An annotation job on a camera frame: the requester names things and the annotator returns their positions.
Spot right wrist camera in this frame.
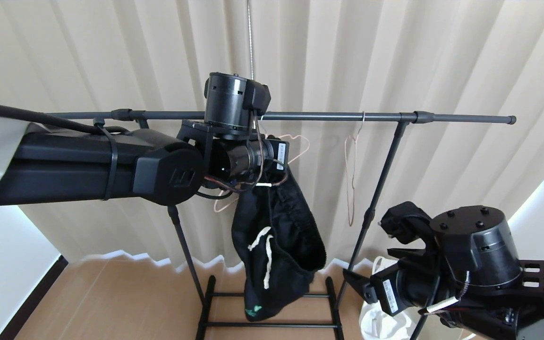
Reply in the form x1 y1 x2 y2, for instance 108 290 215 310
379 201 438 265

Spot white laundry basket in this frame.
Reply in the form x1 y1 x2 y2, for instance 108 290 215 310
371 255 478 340

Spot black clothes rack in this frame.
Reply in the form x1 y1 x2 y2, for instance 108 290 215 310
44 109 517 340

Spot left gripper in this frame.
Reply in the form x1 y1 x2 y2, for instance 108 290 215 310
215 136 291 179

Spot pink clothes hanger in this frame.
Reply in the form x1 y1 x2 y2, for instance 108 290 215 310
213 134 311 213
345 111 366 228

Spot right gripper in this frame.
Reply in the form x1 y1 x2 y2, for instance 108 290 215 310
342 264 448 316

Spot black shorts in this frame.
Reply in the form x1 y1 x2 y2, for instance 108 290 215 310
230 172 327 323

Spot white garment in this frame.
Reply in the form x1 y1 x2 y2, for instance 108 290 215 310
358 299 417 340

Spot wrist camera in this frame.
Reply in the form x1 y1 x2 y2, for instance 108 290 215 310
243 81 272 118
379 201 438 265

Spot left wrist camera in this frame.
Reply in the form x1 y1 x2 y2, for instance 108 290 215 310
243 81 272 118

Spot beige curtain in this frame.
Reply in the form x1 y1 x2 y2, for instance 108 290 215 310
0 0 544 274

